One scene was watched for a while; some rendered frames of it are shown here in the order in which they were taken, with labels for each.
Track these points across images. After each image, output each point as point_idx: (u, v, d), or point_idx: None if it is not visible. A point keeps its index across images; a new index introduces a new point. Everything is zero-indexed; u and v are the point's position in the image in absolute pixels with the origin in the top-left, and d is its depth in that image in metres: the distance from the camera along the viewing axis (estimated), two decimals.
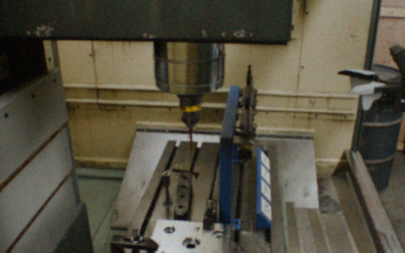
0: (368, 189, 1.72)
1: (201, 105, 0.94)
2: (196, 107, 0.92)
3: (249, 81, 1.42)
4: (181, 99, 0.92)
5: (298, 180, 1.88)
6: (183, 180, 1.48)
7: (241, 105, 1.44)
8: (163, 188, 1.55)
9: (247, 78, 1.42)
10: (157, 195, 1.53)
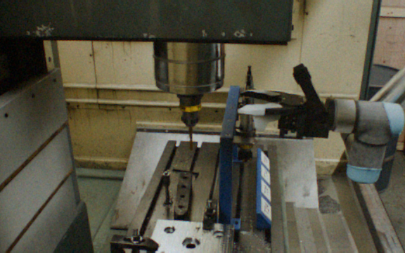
0: (368, 189, 1.72)
1: (201, 105, 0.94)
2: (196, 107, 0.92)
3: (249, 81, 1.42)
4: (181, 99, 0.92)
5: (298, 180, 1.88)
6: (183, 180, 1.48)
7: (241, 105, 1.44)
8: (163, 188, 1.55)
9: (247, 79, 1.43)
10: (157, 195, 1.53)
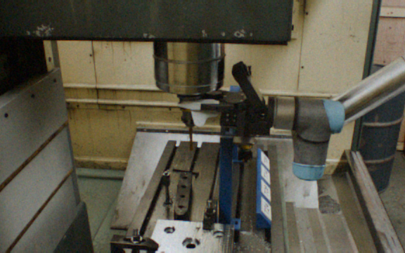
0: (368, 189, 1.72)
1: None
2: None
3: None
4: (181, 99, 0.92)
5: (298, 180, 1.88)
6: (183, 180, 1.48)
7: None
8: (163, 188, 1.55)
9: None
10: (157, 195, 1.53)
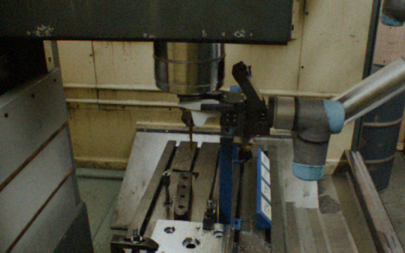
0: (368, 189, 1.72)
1: None
2: None
3: None
4: (181, 99, 0.92)
5: (298, 180, 1.88)
6: (183, 180, 1.48)
7: None
8: (163, 188, 1.55)
9: None
10: (157, 195, 1.53)
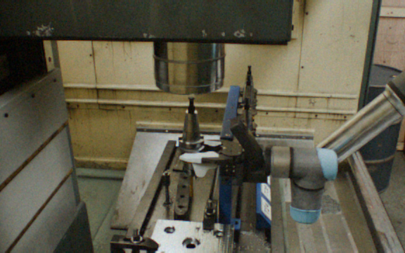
0: (368, 189, 1.72)
1: None
2: None
3: (249, 81, 1.42)
4: (183, 152, 0.98)
5: None
6: (183, 180, 1.48)
7: (241, 105, 1.44)
8: (163, 188, 1.55)
9: (247, 79, 1.43)
10: (157, 195, 1.53)
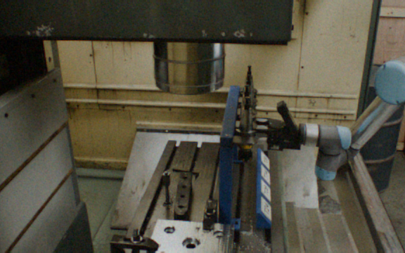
0: (368, 189, 1.72)
1: None
2: None
3: (249, 81, 1.42)
4: None
5: (298, 180, 1.88)
6: (183, 180, 1.48)
7: (241, 105, 1.44)
8: (163, 188, 1.55)
9: (247, 79, 1.43)
10: (157, 195, 1.53)
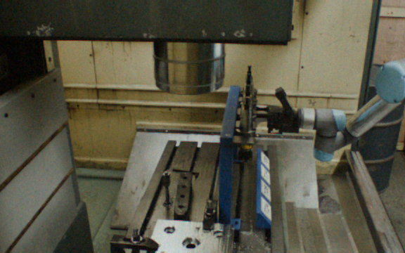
0: (368, 189, 1.72)
1: None
2: None
3: (249, 80, 1.42)
4: None
5: (298, 180, 1.88)
6: (183, 180, 1.48)
7: (241, 105, 1.44)
8: (163, 188, 1.55)
9: (247, 77, 1.43)
10: (157, 195, 1.53)
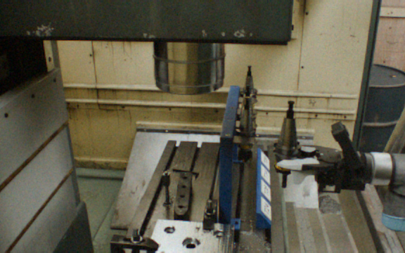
0: (368, 189, 1.72)
1: None
2: None
3: (291, 112, 0.90)
4: None
5: None
6: (183, 180, 1.48)
7: (278, 150, 0.92)
8: (163, 188, 1.55)
9: (287, 107, 0.90)
10: (157, 195, 1.53)
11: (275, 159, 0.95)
